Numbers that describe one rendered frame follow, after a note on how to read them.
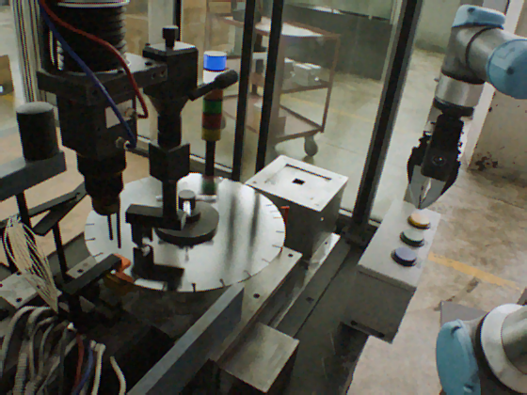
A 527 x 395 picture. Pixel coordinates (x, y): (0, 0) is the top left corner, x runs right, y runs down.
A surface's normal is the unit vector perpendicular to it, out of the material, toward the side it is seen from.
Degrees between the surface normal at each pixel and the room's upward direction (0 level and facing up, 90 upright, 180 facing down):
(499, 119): 91
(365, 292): 90
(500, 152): 90
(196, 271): 0
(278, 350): 0
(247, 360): 0
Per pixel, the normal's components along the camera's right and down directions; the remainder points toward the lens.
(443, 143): -0.17, -0.47
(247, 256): 0.11, -0.85
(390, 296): -0.48, 0.42
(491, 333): -0.58, -0.59
